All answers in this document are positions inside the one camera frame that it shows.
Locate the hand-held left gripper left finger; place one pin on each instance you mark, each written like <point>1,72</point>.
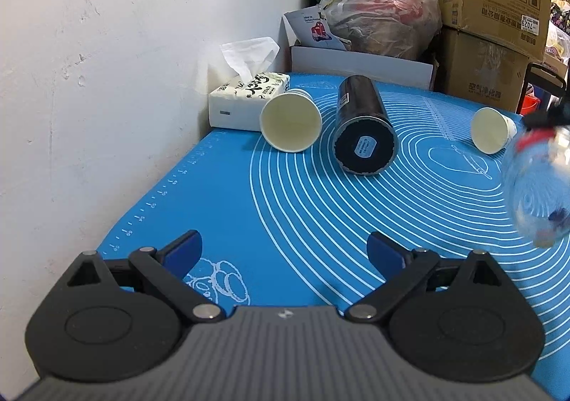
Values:
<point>182,251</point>

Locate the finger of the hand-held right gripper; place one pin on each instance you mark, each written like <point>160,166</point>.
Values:
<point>545,116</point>

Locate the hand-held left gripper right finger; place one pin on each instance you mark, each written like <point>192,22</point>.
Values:
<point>383,254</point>

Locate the clear plastic bottle red cap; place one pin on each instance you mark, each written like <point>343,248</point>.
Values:
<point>534,187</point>

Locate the small white paper cup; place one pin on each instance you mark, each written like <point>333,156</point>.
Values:
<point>487,129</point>

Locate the large white paper cup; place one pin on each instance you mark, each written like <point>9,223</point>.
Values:
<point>307,116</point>

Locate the red bucket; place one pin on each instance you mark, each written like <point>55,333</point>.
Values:
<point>532,103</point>

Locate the plain brown cardboard box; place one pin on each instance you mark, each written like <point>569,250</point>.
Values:
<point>481,71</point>

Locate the blue silicone baking mat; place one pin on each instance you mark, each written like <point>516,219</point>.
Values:
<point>289,214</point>

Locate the black cylindrical tumbler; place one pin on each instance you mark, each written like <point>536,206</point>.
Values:
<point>356,102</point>

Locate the white tissue pack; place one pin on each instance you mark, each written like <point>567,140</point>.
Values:
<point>236,102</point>

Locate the white cardboard box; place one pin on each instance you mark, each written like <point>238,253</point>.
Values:
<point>356,64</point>

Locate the clear plastic bag of clutter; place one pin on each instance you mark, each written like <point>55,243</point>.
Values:
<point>383,13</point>

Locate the white printed leaflet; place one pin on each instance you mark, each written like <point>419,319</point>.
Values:
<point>307,26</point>

